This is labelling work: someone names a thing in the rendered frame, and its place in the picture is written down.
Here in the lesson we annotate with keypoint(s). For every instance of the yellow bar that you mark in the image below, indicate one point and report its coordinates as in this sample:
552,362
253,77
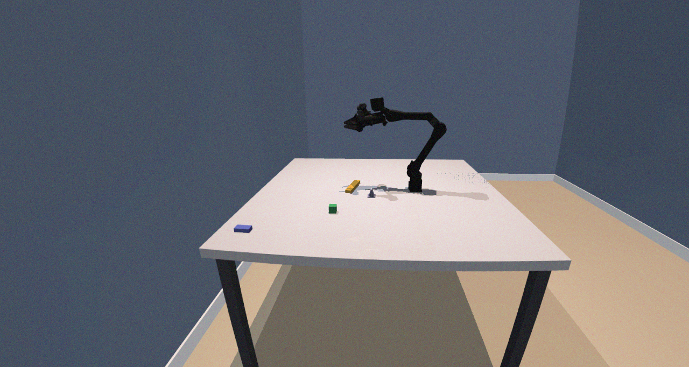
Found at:
352,186

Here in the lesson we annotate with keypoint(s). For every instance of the blue rectangular block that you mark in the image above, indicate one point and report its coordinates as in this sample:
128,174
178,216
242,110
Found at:
243,228

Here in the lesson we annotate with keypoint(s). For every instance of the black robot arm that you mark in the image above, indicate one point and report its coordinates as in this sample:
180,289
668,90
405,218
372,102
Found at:
377,104

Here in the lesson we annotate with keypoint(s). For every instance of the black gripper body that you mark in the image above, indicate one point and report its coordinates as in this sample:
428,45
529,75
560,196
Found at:
365,120

